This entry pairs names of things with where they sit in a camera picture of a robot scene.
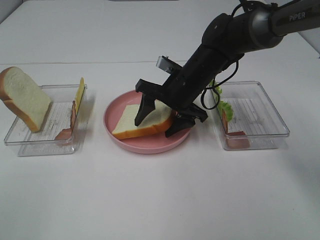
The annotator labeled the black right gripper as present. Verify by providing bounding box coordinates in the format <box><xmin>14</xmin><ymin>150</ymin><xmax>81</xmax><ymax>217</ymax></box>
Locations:
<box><xmin>134</xmin><ymin>44</ymin><xmax>229</xmax><ymax>138</ymax></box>

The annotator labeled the white bread slice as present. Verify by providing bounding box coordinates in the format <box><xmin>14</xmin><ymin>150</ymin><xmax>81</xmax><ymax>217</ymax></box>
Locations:
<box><xmin>0</xmin><ymin>66</ymin><xmax>52</xmax><ymax>133</ymax></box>
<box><xmin>111</xmin><ymin>100</ymin><xmax>175</xmax><ymax>140</ymax></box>

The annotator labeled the green lettuce leaf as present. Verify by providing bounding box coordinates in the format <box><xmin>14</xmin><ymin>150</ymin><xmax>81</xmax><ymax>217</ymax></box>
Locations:
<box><xmin>212</xmin><ymin>86</ymin><xmax>234</xmax><ymax>122</ymax></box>

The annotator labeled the bacon strip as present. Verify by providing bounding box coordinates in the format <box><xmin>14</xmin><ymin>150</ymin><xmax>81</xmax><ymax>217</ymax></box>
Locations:
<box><xmin>222</xmin><ymin>110</ymin><xmax>250</xmax><ymax>150</ymax></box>
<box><xmin>55</xmin><ymin>100</ymin><xmax>77</xmax><ymax>147</ymax></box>

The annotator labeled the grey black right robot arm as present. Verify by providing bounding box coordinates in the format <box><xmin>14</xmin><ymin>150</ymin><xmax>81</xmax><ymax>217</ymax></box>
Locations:
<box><xmin>134</xmin><ymin>0</ymin><xmax>320</xmax><ymax>137</ymax></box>

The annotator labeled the pink round plate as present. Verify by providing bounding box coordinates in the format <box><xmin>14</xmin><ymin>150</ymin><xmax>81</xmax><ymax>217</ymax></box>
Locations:
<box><xmin>103</xmin><ymin>90</ymin><xmax>190</xmax><ymax>154</ymax></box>

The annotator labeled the right clear plastic tray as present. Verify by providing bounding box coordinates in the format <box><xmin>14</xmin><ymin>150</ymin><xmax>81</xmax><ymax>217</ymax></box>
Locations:
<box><xmin>208</xmin><ymin>81</ymin><xmax>290</xmax><ymax>150</ymax></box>

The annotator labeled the clear plastic tray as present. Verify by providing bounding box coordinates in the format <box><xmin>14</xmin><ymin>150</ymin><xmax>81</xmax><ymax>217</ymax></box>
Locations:
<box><xmin>4</xmin><ymin>84</ymin><xmax>90</xmax><ymax>157</ymax></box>
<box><xmin>208</xmin><ymin>81</ymin><xmax>290</xmax><ymax>150</ymax></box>

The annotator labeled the yellow cheese slice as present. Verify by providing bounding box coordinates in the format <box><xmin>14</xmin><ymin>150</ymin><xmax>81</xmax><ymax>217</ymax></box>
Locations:
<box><xmin>75</xmin><ymin>77</ymin><xmax>85</xmax><ymax>114</ymax></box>

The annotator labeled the left clear plastic tray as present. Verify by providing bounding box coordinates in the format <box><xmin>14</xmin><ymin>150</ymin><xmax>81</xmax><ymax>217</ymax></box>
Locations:
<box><xmin>4</xmin><ymin>84</ymin><xmax>90</xmax><ymax>157</ymax></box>

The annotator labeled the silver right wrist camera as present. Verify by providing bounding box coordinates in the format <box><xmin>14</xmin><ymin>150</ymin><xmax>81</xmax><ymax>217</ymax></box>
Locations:
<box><xmin>156</xmin><ymin>55</ymin><xmax>182</xmax><ymax>75</ymax></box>

